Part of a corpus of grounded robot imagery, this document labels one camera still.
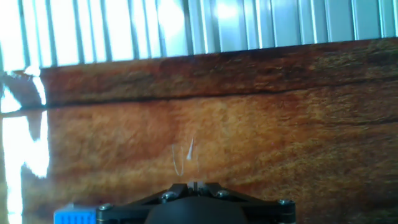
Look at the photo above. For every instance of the blue pipette tip rack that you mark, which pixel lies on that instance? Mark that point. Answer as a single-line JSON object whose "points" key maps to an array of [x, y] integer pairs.
{"points": [[74, 216]]}

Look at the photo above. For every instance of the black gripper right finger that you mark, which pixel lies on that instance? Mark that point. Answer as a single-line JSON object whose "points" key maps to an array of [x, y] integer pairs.
{"points": [[267, 211]]}

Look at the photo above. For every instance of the small clear pipette tip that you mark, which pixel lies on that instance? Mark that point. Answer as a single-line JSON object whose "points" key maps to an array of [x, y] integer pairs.
{"points": [[190, 151]]}

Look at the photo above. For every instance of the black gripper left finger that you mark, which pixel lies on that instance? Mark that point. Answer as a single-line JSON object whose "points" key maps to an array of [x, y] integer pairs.
{"points": [[130, 213]]}

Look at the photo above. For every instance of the glossy wood-grain table mat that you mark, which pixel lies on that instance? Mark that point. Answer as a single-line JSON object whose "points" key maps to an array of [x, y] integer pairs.
{"points": [[280, 140]]}

